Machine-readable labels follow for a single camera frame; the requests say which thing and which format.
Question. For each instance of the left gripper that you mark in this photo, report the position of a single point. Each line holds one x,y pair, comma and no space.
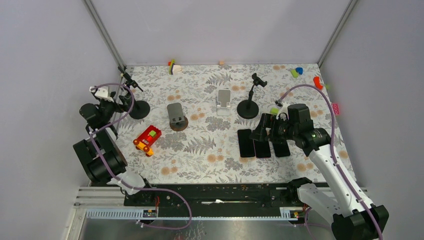
121,107

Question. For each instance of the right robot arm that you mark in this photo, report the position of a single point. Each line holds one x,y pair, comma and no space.
331,172

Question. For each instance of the white phone stand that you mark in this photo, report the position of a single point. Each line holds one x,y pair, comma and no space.
223,105

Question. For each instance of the floral patterned mat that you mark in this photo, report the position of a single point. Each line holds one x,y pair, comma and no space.
207,151

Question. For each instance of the green cylinder block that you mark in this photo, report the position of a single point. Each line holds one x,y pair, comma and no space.
294,73

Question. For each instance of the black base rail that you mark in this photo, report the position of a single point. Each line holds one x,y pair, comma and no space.
235,201

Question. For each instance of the teal phone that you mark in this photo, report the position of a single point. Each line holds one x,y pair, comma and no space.
281,149

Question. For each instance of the red arch block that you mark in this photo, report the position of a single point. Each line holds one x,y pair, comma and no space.
317,83

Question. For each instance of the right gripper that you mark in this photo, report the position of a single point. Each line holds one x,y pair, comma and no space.
267,120

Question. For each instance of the colourful block stack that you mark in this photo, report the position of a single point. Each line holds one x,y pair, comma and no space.
173,68

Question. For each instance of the pink brick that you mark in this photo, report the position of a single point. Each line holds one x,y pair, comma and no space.
336,109

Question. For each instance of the purple-edged black phone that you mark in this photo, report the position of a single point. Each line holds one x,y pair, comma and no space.
262,149

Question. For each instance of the red yellow toy truck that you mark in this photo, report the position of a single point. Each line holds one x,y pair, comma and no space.
146,139

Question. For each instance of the blue heart block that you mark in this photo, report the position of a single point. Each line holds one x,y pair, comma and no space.
299,70

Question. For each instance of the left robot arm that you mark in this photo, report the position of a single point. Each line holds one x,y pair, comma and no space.
101,159

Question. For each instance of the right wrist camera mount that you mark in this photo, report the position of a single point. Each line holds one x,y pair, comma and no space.
282,107

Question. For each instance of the wooden-base grey phone stand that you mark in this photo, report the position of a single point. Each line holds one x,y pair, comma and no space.
177,120

